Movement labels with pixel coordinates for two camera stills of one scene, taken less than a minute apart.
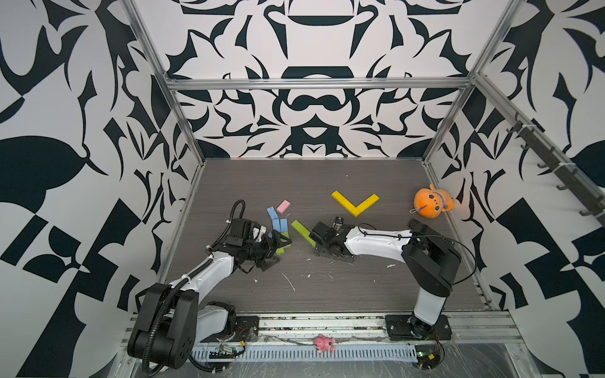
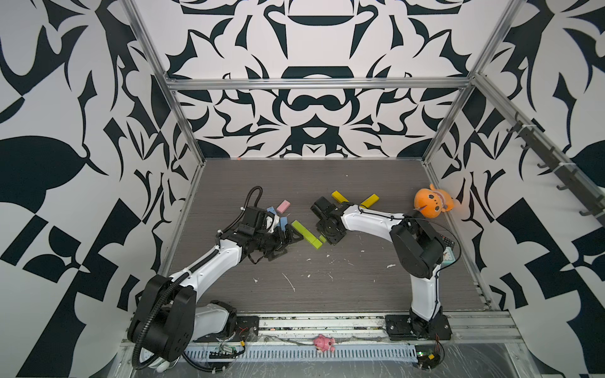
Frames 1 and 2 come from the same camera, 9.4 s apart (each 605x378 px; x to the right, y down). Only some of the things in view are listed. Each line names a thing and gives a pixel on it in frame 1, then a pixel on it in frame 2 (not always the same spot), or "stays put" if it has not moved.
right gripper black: (319, 251) to (332, 238)
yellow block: (368, 202) stays put
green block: (304, 231) stays put
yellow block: (346, 203) stays put
